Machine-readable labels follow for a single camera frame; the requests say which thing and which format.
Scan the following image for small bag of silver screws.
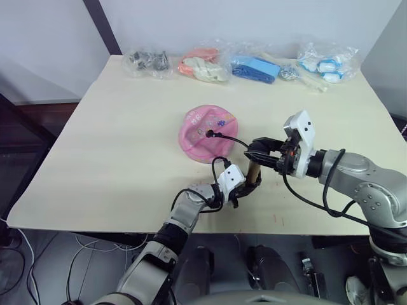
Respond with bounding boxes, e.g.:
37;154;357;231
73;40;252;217
279;63;301;82

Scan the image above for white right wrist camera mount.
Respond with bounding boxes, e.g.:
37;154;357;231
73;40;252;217
282;109;317;178

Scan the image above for clear bag of blue parts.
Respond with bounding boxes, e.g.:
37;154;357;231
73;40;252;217
226;41;282;85

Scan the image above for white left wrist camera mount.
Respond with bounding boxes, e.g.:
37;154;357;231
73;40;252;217
217;164;247;204

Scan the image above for grey robot torso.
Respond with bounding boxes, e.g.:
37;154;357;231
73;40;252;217
193;288;322;305

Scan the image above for black metal clamp device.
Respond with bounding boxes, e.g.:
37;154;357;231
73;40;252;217
298;251;327;300

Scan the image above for white floor cable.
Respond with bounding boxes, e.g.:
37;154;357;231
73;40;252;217
75;234;142;257
0;226;41;305

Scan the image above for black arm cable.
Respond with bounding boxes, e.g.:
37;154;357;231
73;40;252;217
171;156;233;214
282;148;382;227

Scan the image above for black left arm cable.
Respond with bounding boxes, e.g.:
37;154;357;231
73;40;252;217
171;156;233;214

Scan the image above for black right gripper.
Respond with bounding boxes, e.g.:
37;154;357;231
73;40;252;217
243;129;303;176

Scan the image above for black slanted post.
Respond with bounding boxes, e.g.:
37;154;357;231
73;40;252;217
91;0;122;56

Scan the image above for clear bag of black screws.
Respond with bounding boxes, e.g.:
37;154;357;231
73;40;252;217
121;46;174;80

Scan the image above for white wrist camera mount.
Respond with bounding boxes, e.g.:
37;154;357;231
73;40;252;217
217;164;247;204
282;109;317;178

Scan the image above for clear bag, white blue rolls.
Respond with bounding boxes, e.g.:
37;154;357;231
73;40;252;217
296;41;360;85

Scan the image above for tan hand pump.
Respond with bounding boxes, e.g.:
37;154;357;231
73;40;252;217
205;129;263;187

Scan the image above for white shoe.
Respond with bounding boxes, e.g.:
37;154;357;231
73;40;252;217
345;275;371;305

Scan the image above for black floor cable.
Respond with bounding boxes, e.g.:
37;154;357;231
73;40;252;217
65;243;109;304

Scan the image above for clear bag, pink white gloves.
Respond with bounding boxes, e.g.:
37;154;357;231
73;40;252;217
176;38;230;85

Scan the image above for white plastic sticks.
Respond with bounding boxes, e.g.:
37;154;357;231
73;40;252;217
298;72;329;95

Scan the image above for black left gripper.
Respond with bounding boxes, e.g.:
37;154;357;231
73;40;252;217
229;171;263;210

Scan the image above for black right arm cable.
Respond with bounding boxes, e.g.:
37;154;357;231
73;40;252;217
282;148;382;227

